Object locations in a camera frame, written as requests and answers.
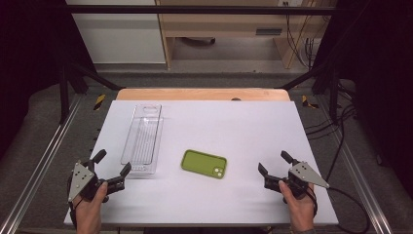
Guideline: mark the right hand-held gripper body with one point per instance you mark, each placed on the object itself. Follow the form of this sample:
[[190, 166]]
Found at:
[[303, 174]]

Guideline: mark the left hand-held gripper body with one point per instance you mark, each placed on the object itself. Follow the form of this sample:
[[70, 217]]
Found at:
[[79, 180]]

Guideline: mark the clear plastic packaging tray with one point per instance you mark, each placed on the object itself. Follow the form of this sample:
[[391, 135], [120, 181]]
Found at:
[[142, 139]]

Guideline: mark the green phone case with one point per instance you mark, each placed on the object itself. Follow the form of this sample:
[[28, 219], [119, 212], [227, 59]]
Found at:
[[204, 163]]

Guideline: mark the person's left hand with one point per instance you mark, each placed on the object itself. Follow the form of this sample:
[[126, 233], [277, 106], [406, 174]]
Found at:
[[87, 209]]

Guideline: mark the person's right hand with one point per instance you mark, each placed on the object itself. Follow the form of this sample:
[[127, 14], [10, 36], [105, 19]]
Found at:
[[300, 209]]

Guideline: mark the yellow black tape strip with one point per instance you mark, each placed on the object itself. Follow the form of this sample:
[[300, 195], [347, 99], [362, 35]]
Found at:
[[99, 101], [307, 102]]

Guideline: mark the light wooden board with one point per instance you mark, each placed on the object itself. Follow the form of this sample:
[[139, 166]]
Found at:
[[195, 94]]

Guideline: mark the black curtain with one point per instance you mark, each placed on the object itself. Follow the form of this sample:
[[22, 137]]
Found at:
[[380, 81], [29, 65]]

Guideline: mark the white cabinet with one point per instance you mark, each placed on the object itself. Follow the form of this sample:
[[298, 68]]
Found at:
[[120, 35]]

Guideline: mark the aluminium floor rail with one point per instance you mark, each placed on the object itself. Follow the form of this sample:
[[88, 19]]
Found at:
[[357, 169], [39, 165]]

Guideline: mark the black upright frame post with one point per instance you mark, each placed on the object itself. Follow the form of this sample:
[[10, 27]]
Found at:
[[334, 94], [64, 94]]

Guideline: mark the black diagonal frame strut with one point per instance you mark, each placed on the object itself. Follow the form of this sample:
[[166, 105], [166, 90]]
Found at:
[[97, 77], [303, 78]]

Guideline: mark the black horizontal frame bar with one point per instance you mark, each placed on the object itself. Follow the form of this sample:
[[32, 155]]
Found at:
[[195, 9]]

